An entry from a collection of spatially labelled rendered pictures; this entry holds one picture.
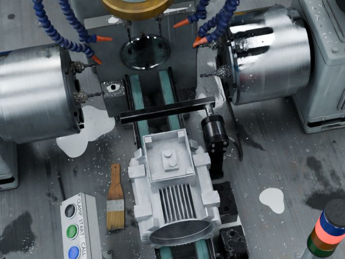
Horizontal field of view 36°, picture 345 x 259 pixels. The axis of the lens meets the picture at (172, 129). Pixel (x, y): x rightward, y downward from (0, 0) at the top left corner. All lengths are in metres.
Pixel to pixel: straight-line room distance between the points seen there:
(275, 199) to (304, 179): 0.11
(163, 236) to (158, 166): 0.19
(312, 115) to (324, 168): 0.16
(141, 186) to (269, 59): 0.45
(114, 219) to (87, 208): 0.27
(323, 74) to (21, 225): 0.92
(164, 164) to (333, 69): 0.50
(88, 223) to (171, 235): 0.22
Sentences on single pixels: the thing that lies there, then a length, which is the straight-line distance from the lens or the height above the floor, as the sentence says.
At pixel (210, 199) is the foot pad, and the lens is 1.20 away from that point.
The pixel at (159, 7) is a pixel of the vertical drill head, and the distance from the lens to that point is 1.19.
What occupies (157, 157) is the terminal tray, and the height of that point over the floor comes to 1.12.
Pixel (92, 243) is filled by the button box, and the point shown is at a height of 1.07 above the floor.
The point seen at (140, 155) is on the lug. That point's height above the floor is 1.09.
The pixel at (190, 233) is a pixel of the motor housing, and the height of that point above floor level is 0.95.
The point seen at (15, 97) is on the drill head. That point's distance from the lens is 1.34.
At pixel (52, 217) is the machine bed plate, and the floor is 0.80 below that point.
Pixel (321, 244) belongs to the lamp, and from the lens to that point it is 1.17.
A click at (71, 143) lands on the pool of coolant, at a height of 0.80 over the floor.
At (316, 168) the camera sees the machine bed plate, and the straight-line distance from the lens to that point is 1.58.
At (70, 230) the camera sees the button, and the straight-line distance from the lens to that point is 1.21.
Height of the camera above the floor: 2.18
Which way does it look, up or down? 59 degrees down
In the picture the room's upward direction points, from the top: 5 degrees counter-clockwise
